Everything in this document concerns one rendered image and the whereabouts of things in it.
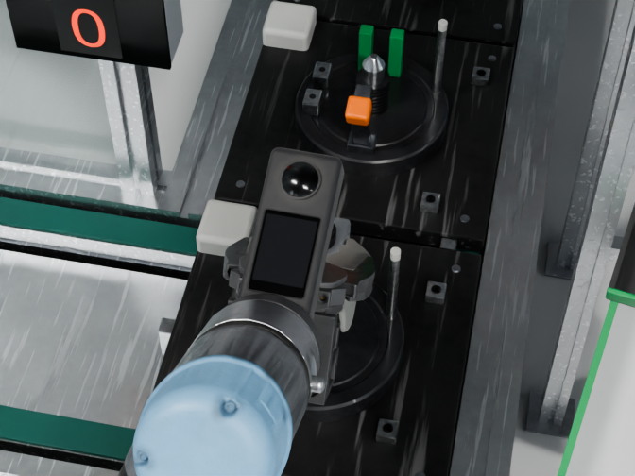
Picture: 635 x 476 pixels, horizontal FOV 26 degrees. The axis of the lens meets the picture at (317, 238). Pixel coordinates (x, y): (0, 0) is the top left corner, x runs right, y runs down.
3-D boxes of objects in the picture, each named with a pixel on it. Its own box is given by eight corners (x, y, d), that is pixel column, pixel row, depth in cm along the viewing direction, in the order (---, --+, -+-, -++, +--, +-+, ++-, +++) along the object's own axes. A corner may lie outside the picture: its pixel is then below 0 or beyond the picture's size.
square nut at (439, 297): (443, 305, 114) (444, 298, 113) (424, 302, 114) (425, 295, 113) (446, 290, 115) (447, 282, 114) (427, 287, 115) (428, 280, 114)
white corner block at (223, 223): (248, 274, 118) (247, 246, 115) (197, 265, 119) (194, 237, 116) (261, 231, 121) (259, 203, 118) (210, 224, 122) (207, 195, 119)
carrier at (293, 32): (482, 254, 120) (497, 160, 110) (214, 212, 123) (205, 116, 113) (513, 60, 134) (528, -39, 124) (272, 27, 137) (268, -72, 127)
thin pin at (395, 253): (395, 318, 111) (400, 255, 104) (385, 316, 111) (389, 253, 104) (396, 311, 111) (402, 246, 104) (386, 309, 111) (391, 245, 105)
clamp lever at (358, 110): (370, 150, 121) (368, 119, 114) (349, 147, 121) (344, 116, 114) (378, 112, 122) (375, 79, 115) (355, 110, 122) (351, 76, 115)
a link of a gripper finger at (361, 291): (326, 270, 98) (280, 301, 90) (329, 246, 97) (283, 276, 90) (388, 284, 96) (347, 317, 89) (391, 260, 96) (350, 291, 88)
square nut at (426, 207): (437, 214, 120) (438, 207, 119) (419, 212, 120) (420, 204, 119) (439, 200, 121) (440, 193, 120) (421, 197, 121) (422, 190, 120)
